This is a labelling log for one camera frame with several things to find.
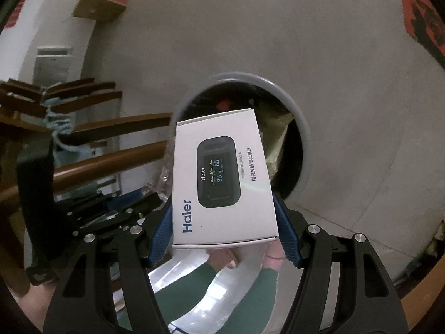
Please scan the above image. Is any grey round trash bin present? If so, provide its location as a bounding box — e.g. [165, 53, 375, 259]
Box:
[168, 72, 311, 200]

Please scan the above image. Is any white Haier oximeter box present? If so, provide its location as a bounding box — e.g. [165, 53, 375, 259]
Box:
[172, 109, 278, 250]

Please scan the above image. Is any white air conditioner unit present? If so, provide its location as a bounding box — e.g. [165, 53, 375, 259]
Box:
[33, 47, 73, 87]

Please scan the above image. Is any gold foil pouch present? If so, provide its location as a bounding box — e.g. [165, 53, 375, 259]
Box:
[256, 108, 293, 181]

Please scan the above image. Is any red door banner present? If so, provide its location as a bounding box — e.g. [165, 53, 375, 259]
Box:
[401, 0, 444, 67]

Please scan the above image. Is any teal knitted chair cushion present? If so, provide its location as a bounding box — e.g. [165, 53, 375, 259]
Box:
[41, 82, 91, 154]

